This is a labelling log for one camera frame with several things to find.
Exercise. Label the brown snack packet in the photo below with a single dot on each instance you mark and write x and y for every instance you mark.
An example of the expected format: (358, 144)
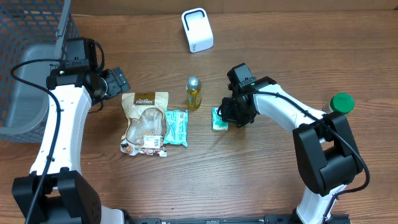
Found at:
(145, 113)

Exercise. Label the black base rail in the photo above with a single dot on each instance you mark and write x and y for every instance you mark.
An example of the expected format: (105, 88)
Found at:
(211, 221)

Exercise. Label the teal tissue pack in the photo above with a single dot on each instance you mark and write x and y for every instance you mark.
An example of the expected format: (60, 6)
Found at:
(176, 123)

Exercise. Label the white barcode scanner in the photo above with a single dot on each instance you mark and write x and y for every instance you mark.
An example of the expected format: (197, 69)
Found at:
(197, 29)

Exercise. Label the grey plastic mesh basket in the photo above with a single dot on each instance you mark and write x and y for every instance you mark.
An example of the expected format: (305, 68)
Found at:
(34, 32)

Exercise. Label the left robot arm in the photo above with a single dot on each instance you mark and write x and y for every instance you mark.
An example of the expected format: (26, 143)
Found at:
(55, 190)

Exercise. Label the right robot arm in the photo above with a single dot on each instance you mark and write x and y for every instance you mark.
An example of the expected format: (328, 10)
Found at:
(327, 156)

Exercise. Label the clear bottle with silver cap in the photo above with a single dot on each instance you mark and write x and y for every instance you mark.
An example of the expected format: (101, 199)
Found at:
(193, 89)

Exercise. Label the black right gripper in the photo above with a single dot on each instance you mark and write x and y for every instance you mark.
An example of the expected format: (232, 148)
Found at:
(231, 117)

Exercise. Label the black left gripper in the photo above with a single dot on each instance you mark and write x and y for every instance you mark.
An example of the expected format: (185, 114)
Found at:
(114, 88)

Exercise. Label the green lid jar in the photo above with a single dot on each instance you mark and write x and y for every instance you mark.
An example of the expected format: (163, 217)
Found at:
(341, 102)

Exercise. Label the small Kleenex tissue pack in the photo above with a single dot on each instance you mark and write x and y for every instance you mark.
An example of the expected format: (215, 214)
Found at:
(217, 123)

